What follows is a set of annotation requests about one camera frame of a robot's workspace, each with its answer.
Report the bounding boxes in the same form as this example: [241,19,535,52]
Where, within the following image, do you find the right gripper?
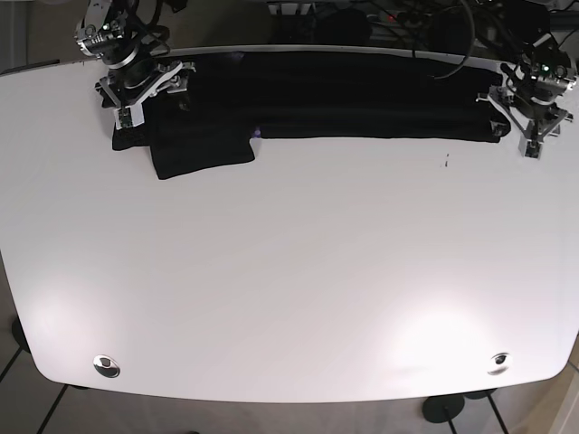
[75,17,195,129]

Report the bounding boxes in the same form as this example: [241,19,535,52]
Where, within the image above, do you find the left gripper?
[477,49,578,158]

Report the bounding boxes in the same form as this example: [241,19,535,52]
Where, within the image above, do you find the black printed T-shirt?
[112,52,507,180]

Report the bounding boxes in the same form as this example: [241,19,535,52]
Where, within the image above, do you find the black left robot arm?
[473,1,578,159]

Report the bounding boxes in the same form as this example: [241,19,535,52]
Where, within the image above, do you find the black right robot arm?
[75,1,195,130]

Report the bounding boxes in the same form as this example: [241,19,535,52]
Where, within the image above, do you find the right silver table grommet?
[487,353,512,375]

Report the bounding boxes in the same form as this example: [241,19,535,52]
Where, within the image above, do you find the silver table grommet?
[487,353,512,375]
[93,354,120,379]

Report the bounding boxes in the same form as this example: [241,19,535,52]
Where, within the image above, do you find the left silver table grommet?
[93,354,120,379]

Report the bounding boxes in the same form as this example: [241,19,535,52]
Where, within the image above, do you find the black round stand base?
[422,394,465,424]

